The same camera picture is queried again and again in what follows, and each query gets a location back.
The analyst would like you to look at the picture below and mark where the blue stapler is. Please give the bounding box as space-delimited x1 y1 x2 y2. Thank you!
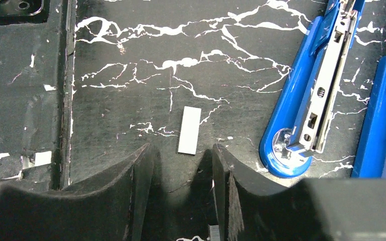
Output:
259 1 365 178
351 56 386 178

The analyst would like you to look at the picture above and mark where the white staple strip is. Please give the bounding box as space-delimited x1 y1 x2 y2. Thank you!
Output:
177 106 201 155
208 225 221 241

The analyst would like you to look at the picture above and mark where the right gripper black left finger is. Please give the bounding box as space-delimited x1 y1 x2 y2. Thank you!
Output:
0 144 155 240

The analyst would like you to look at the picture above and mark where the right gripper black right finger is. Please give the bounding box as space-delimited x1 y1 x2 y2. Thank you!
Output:
212 144 386 240

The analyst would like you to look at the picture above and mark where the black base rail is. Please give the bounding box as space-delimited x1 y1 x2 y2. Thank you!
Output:
0 1 73 192

